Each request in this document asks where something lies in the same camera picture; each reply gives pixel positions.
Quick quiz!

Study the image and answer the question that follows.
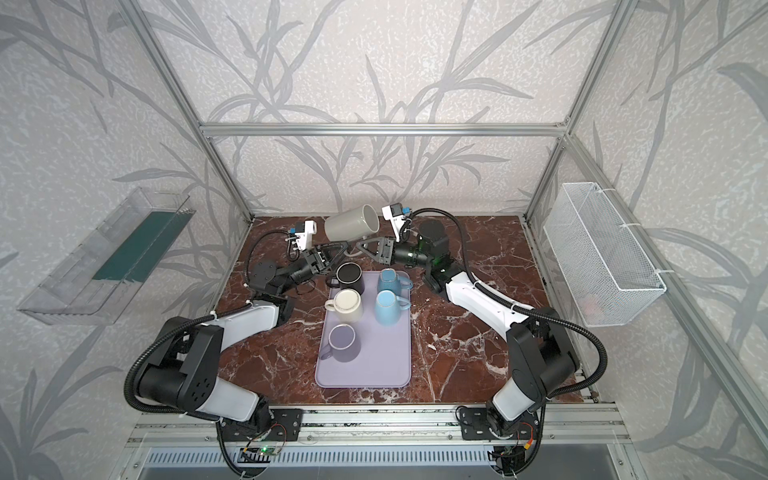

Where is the grey mug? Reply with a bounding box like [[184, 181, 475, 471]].
[[324, 204, 380, 242]]

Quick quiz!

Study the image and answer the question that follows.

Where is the lilac purple mug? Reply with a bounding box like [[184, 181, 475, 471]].
[[319, 323, 361, 363]]

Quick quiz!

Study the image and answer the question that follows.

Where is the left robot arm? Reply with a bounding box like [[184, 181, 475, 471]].
[[123, 241, 349, 431]]

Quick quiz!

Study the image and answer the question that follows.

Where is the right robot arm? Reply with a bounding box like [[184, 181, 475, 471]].
[[356, 217, 608, 438]]

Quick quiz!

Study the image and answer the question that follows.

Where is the black mug white rim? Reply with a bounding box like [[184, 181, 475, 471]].
[[325, 262, 365, 295]]

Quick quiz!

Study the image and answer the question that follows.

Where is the blue mug rear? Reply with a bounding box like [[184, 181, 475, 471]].
[[377, 268, 413, 296]]

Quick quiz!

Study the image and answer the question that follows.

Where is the cream white mug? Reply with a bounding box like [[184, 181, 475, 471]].
[[325, 289, 363, 324]]

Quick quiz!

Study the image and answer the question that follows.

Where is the light blue mug front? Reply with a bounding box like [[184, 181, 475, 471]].
[[374, 290, 411, 326]]

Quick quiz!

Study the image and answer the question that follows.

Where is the lilac rectangular tray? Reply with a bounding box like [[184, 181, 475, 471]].
[[315, 271, 411, 388]]

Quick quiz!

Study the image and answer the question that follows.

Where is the white slotted vent strip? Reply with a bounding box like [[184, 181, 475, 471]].
[[144, 447, 492, 468]]

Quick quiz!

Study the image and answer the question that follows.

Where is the small green circuit board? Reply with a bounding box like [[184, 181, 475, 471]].
[[240, 446, 283, 463]]

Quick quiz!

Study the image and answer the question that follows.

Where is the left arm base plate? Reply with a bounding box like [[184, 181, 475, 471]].
[[220, 407, 304, 442]]

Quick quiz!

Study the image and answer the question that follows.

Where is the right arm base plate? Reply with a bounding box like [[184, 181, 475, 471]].
[[454, 405, 539, 441]]

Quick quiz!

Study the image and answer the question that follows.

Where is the white wire mesh basket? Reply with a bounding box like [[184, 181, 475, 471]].
[[544, 182, 667, 327]]

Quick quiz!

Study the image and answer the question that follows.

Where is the clear plastic wall bin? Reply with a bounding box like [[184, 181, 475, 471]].
[[18, 187, 196, 325]]

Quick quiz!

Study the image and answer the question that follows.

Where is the aluminium front rail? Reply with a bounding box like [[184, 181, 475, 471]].
[[126, 403, 631, 448]]

